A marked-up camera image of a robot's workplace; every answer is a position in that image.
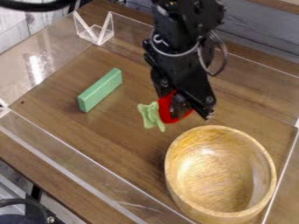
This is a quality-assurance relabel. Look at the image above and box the red plush strawberry toy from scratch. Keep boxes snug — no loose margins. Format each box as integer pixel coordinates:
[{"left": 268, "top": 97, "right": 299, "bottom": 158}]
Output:
[{"left": 137, "top": 98, "right": 194, "bottom": 132}]

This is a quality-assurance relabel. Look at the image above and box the green rectangular block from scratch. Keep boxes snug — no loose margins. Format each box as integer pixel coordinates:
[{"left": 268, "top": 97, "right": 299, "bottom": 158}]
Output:
[{"left": 77, "top": 68, "right": 123, "bottom": 113}]

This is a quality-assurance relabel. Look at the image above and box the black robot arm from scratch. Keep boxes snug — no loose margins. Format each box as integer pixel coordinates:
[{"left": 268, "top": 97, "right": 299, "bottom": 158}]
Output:
[{"left": 143, "top": 0, "right": 227, "bottom": 123}]

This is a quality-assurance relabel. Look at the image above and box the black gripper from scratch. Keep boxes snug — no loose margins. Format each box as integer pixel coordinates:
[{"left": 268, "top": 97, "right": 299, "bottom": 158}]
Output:
[{"left": 141, "top": 38, "right": 218, "bottom": 121}]

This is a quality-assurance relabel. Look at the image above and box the round wooden bowl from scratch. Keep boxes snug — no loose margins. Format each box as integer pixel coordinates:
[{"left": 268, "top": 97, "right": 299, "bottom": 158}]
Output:
[{"left": 164, "top": 125, "right": 276, "bottom": 224}]

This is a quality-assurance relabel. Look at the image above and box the black cable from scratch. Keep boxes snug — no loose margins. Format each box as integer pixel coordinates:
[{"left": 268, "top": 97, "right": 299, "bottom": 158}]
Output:
[{"left": 0, "top": 198, "right": 51, "bottom": 224}]

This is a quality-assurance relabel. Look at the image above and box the black metal stand base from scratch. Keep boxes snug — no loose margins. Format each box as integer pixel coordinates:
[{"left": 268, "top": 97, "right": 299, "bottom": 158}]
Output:
[{"left": 24, "top": 185, "right": 65, "bottom": 224}]

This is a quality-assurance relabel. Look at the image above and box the clear acrylic corner bracket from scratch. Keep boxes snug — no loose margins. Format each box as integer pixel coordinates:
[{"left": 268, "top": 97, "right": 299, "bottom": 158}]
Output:
[{"left": 72, "top": 11, "right": 115, "bottom": 46}]

